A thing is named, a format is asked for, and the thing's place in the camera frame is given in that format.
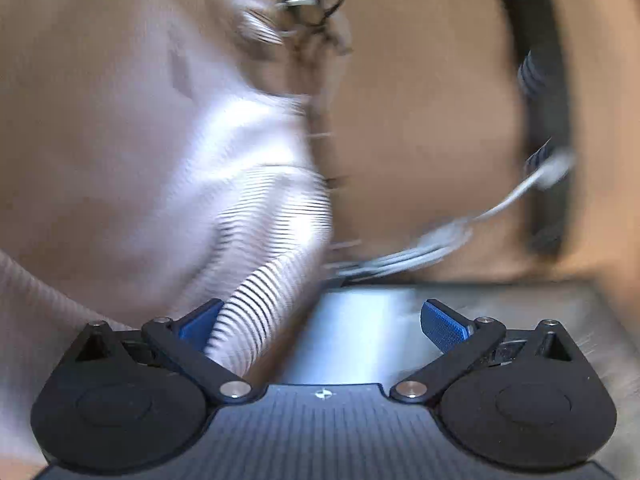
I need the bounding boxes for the beige striped knit garment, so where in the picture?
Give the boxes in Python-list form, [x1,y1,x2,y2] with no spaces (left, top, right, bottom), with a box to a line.
[1,0,332,476]

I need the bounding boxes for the white power cable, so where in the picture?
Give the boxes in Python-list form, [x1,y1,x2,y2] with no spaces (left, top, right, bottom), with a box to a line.
[324,152,576,281]

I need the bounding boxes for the black wall power strip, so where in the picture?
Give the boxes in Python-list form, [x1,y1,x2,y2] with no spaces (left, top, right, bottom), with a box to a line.
[502,0,573,260]

